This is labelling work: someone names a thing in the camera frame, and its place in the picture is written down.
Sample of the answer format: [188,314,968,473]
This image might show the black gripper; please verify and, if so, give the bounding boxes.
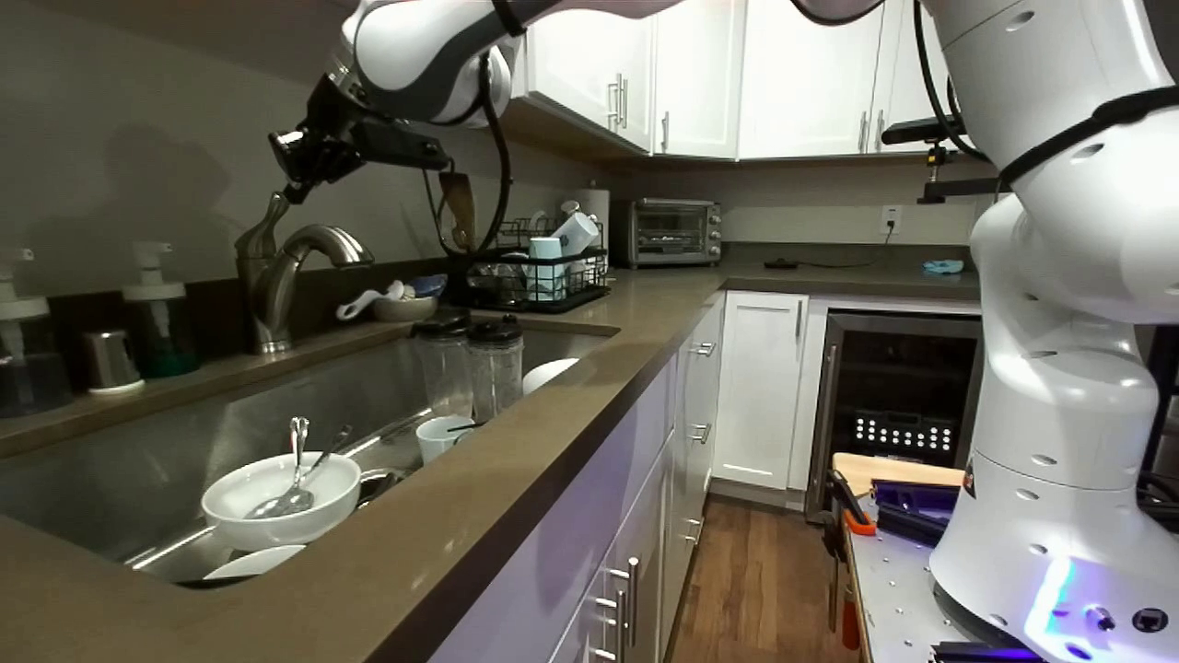
[266,75,376,211]

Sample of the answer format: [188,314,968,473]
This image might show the curved steel kitchen faucet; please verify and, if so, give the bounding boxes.
[231,188,379,360]

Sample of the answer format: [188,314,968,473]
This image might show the metal robot base table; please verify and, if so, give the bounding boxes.
[835,512,1028,663]

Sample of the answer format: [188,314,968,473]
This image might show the white dish brush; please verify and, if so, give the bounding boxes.
[336,280,419,329]

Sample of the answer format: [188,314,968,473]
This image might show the brown wooden utensil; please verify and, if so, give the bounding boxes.
[435,170,480,258]

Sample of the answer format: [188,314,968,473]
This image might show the small bowl on counter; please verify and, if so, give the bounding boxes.
[373,290,442,329]

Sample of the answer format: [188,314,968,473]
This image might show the pump soap dispenser bottle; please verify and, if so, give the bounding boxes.
[0,244,73,418]
[119,240,204,383]

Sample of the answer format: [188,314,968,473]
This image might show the clear jar with black lid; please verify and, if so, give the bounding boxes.
[465,314,532,425]
[408,318,480,425]

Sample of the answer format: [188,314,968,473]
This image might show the small metal cup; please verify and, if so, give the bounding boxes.
[82,325,150,400]

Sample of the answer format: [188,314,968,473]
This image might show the metal spoon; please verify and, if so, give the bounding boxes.
[248,411,329,523]

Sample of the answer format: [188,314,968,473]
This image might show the white container in rack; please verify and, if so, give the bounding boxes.
[522,232,570,305]

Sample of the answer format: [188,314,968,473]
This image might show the large white bowl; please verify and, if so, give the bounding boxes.
[200,451,368,554]

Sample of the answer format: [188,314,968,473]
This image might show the white plate with rim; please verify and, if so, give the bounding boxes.
[519,355,584,399]

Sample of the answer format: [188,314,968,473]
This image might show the stainless steel sink basin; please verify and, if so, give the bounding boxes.
[0,321,620,589]

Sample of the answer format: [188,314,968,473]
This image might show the silver toaster oven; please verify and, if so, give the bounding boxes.
[624,195,727,274]

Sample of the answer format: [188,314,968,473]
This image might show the flat white plate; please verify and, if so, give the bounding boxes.
[200,542,314,586]

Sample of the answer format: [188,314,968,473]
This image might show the lavender lower cabinets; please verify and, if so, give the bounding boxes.
[427,290,729,663]

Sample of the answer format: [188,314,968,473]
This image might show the white upper cabinets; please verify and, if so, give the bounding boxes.
[503,0,987,172]

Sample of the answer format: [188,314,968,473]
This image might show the white lower cabinet door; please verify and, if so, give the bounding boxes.
[711,289,815,499]

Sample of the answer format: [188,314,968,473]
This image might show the black beverage cooler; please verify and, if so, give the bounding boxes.
[803,305,987,519]

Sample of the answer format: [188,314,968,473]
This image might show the orange and black clamp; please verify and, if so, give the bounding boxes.
[825,468,885,542]

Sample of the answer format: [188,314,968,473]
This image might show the small blue object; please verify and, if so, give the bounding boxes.
[921,249,977,280]

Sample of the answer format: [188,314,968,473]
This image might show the light wooden board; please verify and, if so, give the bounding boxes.
[828,451,972,502]

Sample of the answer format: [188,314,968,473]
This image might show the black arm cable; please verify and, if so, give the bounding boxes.
[419,0,570,264]

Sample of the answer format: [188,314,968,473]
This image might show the black wire dish rack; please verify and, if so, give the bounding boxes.
[459,244,616,318]

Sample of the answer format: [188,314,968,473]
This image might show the silver cabinet door handle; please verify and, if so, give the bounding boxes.
[583,589,626,663]
[620,554,647,663]

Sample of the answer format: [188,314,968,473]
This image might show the black camera on mount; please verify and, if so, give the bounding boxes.
[877,111,1004,208]

